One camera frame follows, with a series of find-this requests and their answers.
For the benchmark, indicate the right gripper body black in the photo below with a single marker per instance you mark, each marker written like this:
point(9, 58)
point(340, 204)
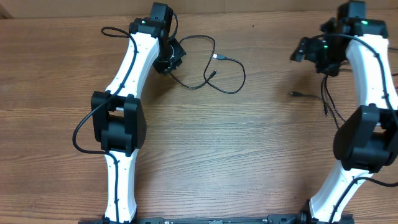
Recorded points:
point(326, 56)

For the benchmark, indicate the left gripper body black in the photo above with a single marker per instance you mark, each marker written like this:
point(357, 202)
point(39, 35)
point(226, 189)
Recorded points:
point(170, 57)

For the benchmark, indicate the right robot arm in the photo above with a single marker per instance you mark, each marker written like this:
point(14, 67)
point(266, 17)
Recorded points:
point(367, 141)

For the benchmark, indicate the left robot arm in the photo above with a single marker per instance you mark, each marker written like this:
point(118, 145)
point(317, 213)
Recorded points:
point(118, 117)

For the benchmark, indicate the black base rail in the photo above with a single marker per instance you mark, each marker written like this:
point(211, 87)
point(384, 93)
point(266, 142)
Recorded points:
point(270, 219)

